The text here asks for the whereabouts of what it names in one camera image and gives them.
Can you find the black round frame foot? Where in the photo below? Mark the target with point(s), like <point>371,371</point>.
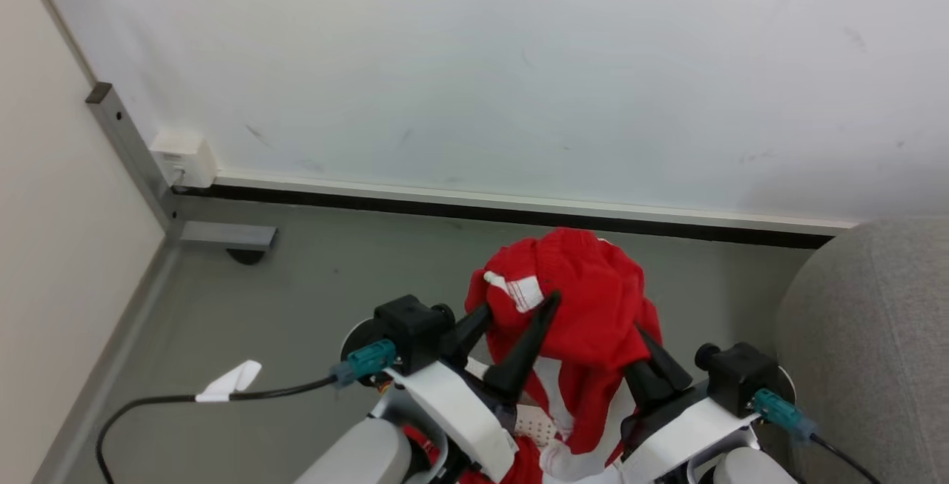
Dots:
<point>246,256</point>

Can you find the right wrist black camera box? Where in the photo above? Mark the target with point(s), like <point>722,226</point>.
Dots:
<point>738,376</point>

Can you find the white wall socket box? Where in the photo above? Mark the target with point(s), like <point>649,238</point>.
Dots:
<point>185,158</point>

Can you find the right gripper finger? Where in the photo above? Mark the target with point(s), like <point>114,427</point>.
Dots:
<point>666,365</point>
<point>645,386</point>

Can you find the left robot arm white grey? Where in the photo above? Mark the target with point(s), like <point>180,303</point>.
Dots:
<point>363,454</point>

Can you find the white perforated laundry basket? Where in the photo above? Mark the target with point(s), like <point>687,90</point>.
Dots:
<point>535,425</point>

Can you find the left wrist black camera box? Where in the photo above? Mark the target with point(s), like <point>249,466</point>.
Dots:
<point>411,332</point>

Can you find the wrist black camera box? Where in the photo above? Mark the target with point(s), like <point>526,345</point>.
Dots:
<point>411,332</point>
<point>738,376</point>

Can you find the red white knit garment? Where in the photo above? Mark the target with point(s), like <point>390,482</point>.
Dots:
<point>586,299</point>

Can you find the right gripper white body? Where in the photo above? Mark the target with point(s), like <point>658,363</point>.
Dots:
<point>686,425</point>

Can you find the grey fabric sofa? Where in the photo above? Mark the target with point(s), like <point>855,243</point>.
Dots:
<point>875,350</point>

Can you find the black white baseboard strip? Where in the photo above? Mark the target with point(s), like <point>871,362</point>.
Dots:
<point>519,211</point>

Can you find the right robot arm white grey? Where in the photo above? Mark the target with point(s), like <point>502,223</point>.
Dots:
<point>752,468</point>

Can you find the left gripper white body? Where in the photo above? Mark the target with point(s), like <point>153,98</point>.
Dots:
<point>460,406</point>

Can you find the white tape tag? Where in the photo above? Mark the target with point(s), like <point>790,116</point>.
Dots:
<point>231,382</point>

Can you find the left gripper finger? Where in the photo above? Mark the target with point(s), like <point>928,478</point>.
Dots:
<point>471,336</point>
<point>523,354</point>

